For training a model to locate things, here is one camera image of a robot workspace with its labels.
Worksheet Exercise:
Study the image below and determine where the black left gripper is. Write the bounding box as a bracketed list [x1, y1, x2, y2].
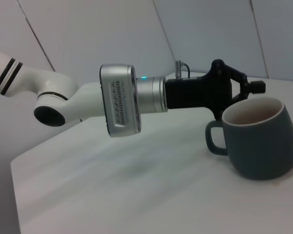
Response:
[165, 59, 267, 120]

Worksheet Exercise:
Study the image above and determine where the dark grey ceramic cup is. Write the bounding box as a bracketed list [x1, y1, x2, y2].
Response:
[205, 96, 293, 181]

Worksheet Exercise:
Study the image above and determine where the left gripper cable with plug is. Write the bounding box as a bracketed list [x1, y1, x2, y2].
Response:
[175, 59, 191, 79]

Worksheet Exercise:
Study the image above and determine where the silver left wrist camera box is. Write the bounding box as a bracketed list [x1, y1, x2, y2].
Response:
[99, 63, 142, 137]

